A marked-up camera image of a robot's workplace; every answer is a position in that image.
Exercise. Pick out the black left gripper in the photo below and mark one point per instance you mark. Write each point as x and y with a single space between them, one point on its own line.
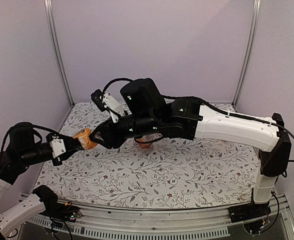
65 138

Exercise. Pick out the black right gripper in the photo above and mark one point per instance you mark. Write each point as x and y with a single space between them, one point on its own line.
110 140

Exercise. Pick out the slim orange drink bottle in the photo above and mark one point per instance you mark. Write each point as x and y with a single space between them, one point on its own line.
83 137

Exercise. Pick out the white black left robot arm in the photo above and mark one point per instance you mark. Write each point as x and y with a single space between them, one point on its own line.
24 145

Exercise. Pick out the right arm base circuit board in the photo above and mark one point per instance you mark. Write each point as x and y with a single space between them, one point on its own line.
255 227

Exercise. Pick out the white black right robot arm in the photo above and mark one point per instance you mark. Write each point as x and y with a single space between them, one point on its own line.
192 118

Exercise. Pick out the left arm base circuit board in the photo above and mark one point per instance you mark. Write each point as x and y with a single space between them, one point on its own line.
68 212

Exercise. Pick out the floral patterned table mat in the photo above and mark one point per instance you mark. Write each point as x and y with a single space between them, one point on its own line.
171 174

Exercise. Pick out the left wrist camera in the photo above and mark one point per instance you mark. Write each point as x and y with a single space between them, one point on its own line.
58 147

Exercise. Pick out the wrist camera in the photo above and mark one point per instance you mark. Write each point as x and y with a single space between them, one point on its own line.
58 147
106 102

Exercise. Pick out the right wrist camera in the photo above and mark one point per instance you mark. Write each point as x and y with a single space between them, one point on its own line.
106 102

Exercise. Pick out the white perforated cable tray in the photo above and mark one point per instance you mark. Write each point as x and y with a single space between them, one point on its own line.
125 233

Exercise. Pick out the left aluminium frame post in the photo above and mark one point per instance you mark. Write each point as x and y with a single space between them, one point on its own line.
57 52

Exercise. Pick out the aluminium frame post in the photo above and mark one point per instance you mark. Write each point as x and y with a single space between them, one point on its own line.
57 52
248 53

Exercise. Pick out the aluminium front rail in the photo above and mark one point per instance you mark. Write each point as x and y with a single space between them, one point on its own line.
280 228

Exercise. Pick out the right aluminium frame post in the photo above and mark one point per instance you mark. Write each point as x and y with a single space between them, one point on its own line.
248 53

